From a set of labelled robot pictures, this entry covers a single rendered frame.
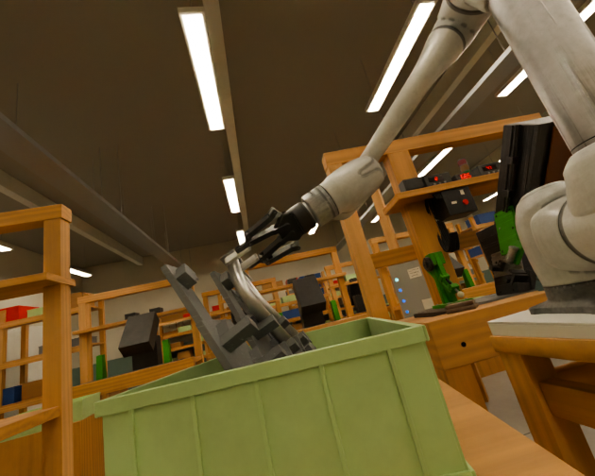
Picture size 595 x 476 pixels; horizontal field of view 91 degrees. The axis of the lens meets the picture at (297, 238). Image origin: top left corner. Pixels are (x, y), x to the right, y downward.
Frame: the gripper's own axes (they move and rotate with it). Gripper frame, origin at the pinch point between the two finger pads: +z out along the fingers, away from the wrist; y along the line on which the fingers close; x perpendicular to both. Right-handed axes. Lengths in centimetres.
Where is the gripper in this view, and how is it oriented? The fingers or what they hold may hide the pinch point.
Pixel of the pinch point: (241, 259)
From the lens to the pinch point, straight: 73.3
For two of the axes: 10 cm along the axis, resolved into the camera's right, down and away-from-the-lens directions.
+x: 3.1, 3.8, -8.7
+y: -4.7, -7.3, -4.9
